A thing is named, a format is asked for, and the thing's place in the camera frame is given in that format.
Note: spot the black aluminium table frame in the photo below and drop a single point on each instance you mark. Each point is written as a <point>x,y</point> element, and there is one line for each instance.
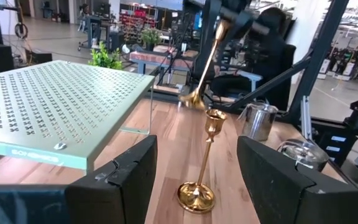
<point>319,62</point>

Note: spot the gold candlestick holder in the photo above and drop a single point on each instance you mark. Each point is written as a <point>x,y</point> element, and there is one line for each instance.
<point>196,197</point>
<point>194,99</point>

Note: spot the black rolling table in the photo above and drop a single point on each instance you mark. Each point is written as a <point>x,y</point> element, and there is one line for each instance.
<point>95,28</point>

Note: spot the blue bench table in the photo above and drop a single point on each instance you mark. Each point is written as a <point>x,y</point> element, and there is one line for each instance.
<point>157,57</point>

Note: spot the silver aluminium profile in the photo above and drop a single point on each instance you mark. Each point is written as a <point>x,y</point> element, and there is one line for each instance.
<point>305,119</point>

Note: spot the black office chair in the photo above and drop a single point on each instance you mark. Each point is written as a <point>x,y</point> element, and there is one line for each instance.
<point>286,81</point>

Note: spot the galvanized metal tin with lid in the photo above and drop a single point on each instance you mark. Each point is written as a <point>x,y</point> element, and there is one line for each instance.
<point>304,154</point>

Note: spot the red storage rack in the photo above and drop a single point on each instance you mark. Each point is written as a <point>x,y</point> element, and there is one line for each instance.
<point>138,17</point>

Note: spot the small potted plant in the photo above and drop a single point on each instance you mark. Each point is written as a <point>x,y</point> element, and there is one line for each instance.
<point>150,35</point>

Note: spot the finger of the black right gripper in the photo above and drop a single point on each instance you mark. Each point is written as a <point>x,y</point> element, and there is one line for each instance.
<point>246,21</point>
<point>233,31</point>

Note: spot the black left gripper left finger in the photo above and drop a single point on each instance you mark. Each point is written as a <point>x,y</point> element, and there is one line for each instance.
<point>120,193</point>

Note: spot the glass jar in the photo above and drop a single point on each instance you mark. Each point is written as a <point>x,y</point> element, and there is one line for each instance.
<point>258,124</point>

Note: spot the person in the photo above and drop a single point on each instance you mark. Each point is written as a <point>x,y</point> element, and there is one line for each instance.
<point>266,53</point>

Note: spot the green perforated metal shelf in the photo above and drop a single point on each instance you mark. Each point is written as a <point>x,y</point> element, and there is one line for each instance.
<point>57,102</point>

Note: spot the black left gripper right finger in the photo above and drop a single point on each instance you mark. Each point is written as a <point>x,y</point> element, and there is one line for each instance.
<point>284,199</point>

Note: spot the green plant in white pot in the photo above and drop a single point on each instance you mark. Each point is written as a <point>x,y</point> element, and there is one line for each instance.
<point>104,59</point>

